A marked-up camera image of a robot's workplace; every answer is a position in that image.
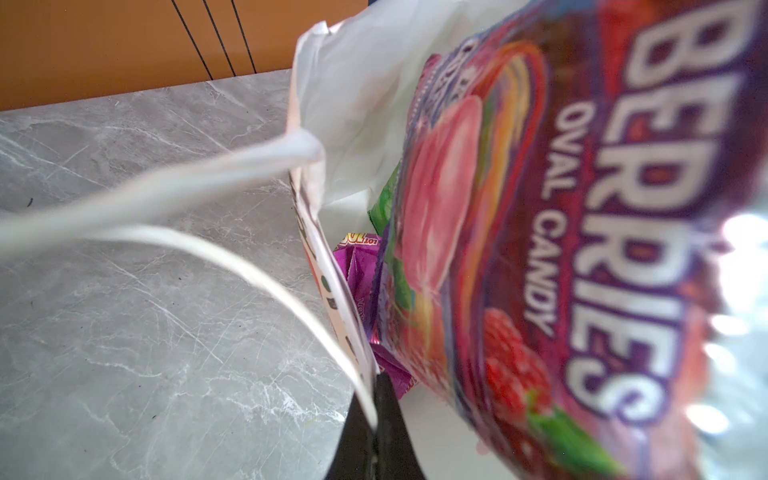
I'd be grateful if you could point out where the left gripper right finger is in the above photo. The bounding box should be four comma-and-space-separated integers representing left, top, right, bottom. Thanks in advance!
374, 372, 426, 480

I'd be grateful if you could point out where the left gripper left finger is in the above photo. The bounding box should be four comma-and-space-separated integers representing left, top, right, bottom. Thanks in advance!
325, 395, 375, 480

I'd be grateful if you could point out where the green Lays chips bag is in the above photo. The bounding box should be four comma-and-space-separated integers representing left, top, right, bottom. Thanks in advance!
368, 163, 401, 238

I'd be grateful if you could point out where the Fox's berries candy bag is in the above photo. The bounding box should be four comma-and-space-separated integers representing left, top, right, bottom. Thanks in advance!
377, 1, 767, 479

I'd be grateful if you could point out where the white paper bag with flower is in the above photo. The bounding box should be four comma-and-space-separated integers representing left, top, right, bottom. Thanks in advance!
0, 0, 529, 480

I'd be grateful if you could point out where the purple grape candy bag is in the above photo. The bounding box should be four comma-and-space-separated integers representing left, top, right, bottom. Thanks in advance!
333, 233, 416, 400

